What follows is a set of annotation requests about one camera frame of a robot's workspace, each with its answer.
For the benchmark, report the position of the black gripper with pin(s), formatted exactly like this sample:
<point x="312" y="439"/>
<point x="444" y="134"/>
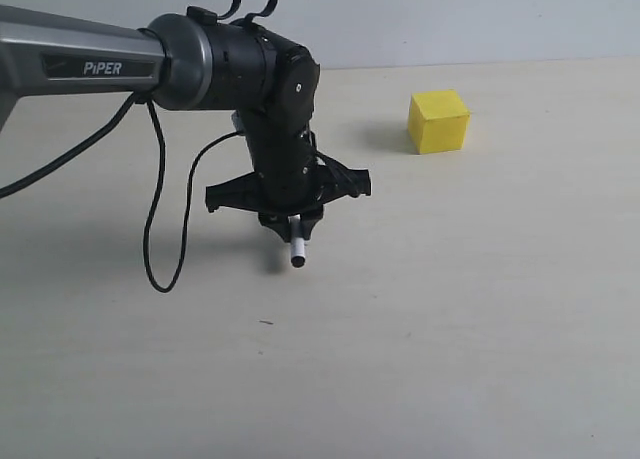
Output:
<point x="285" y="170"/>

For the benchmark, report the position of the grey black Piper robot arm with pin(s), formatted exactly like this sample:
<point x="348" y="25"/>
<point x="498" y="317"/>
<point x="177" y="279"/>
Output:
<point x="188" y="62"/>

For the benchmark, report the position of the black and white marker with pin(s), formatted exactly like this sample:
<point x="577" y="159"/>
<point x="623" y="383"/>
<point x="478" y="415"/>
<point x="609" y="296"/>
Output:
<point x="297" y="243"/>

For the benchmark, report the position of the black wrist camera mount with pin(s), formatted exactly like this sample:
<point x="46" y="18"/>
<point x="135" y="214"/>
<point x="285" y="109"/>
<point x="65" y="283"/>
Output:
<point x="249" y="192"/>

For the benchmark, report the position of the yellow cube block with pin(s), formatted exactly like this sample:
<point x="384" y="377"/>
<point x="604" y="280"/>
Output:
<point x="437" y="121"/>

